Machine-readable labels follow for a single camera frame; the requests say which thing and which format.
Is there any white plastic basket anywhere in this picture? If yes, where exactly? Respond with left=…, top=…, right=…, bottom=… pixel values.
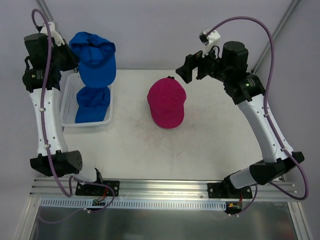
left=60, top=73, right=114, bottom=128

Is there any pink cap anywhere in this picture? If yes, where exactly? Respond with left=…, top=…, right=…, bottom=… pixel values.
left=147, top=76, right=187, bottom=129

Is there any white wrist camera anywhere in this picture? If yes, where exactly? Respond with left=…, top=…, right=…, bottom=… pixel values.
left=37, top=21, right=66, bottom=47
left=199, top=28, right=221, bottom=58

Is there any right aluminium frame post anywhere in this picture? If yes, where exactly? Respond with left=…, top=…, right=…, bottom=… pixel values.
left=250, top=0, right=301, bottom=74

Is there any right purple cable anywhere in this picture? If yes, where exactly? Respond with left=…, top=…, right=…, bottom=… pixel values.
left=204, top=16, right=310, bottom=201

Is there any purple cable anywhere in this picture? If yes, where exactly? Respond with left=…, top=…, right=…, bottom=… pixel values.
left=31, top=8, right=116, bottom=215
left=204, top=16, right=310, bottom=201

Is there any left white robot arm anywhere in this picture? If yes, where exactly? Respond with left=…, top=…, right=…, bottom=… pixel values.
left=22, top=33, right=105, bottom=195

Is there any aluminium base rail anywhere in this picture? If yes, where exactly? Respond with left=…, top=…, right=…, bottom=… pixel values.
left=29, top=177, right=301, bottom=202

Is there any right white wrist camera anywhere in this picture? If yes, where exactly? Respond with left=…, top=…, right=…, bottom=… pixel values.
left=199, top=28, right=221, bottom=58

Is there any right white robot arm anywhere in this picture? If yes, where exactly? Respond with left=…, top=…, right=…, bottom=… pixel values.
left=175, top=41, right=305, bottom=198

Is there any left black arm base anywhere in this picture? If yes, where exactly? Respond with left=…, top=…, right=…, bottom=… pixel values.
left=75, top=180, right=120, bottom=197

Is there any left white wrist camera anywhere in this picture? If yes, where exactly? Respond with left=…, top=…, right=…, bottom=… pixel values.
left=37, top=21, right=66, bottom=47

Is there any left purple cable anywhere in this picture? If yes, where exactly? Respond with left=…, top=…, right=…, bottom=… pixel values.
left=31, top=8, right=116, bottom=215

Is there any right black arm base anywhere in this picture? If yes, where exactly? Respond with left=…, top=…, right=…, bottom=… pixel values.
left=207, top=182, right=253, bottom=200

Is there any blue cap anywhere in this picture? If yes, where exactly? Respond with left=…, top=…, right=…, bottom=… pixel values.
left=75, top=86, right=111, bottom=124
left=69, top=31, right=117, bottom=89

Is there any white slotted cable duct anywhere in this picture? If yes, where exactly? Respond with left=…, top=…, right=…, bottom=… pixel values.
left=40, top=197, right=227, bottom=211

